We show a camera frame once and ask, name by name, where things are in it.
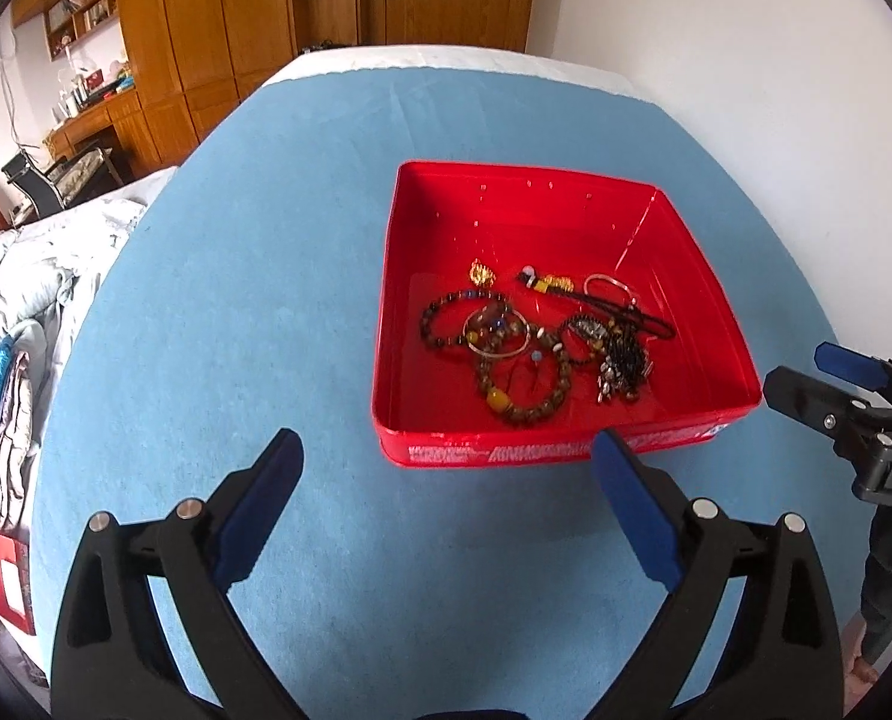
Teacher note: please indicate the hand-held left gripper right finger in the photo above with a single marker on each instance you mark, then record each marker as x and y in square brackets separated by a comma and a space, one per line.
[633, 510]

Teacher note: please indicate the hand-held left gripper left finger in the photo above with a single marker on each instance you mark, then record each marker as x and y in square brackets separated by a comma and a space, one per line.
[262, 510]

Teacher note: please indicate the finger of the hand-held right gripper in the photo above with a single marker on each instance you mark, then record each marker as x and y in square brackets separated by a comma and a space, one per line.
[798, 394]
[850, 364]

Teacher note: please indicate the wide silver bangle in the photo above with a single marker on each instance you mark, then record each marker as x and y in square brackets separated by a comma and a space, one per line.
[521, 349]

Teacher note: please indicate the red plastic box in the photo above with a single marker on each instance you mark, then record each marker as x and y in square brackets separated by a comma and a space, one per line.
[491, 225]

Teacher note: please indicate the person's right forearm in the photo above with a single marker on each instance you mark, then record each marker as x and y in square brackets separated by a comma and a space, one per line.
[884, 577]

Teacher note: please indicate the thin silver bangle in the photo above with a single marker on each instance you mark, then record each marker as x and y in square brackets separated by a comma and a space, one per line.
[611, 279]

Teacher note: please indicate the blue mat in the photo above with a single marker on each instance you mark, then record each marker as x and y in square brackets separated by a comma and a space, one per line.
[266, 277]

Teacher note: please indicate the yellow knotted charm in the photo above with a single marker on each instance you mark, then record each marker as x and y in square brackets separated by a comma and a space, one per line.
[554, 285]

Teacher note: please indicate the red paper bag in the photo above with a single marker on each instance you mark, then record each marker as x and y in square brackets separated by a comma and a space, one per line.
[11, 577]

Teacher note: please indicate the gold pendant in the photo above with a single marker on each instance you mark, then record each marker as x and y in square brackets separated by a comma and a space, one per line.
[481, 274]

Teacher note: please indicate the white bedding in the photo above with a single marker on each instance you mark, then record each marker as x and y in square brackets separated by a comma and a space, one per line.
[33, 277]

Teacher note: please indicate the black office chair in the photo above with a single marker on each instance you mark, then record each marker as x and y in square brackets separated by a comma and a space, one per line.
[37, 184]

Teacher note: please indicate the wooden desk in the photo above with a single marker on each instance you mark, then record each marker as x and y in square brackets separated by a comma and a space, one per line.
[93, 127]

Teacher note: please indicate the wooden wardrobe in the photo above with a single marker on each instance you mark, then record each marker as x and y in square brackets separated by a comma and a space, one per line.
[191, 37]

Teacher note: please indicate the white sheet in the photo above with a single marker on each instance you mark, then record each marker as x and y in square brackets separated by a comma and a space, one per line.
[431, 56]

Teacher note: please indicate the wooden wall bookshelf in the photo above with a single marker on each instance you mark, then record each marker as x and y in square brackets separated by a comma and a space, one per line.
[71, 7]

